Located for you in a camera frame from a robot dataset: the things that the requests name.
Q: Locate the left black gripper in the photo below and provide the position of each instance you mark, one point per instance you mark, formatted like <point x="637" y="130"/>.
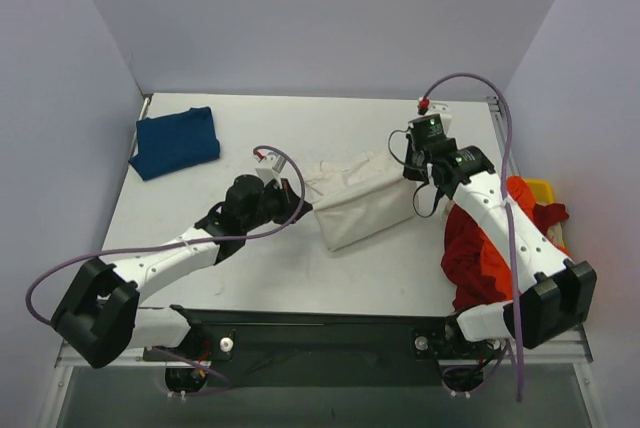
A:
<point x="288" y="198"/>

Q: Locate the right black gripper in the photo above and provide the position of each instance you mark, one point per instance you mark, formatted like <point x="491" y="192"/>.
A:
<point x="417" y="159"/>

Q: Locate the cream white t shirt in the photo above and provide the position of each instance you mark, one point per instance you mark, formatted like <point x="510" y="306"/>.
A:
<point x="357" y="199"/>

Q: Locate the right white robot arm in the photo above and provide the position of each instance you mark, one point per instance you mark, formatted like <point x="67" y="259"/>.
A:
<point x="553" y="293"/>

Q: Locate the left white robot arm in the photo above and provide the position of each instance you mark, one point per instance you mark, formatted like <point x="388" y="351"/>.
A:
<point x="101" y="314"/>

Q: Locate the folded blue t shirt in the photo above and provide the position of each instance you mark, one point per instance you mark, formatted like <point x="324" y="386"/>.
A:
<point x="174" y="142"/>

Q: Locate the yellow plastic bin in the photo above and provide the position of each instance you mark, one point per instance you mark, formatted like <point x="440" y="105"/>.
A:
<point x="538" y="191"/>

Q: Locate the orange t shirt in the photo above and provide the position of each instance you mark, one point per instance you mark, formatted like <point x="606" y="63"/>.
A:
<point x="492" y="268"/>

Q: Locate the dark red t shirt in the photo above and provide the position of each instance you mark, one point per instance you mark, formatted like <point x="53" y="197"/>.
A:
<point x="472" y="263"/>

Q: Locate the beige t shirt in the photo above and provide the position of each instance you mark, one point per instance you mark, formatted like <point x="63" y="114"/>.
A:
<point x="555" y="235"/>

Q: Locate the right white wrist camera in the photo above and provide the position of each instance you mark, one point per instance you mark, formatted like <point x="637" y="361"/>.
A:
<point x="429" y="108"/>

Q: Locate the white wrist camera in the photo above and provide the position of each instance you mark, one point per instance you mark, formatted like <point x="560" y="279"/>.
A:
<point x="269" y="167"/>
<point x="429" y="108"/>

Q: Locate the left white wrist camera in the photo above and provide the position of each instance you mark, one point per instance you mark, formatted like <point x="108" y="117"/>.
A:
<point x="269" y="167"/>

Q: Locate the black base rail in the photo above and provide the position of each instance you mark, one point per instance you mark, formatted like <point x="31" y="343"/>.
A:
<point x="278" y="349"/>

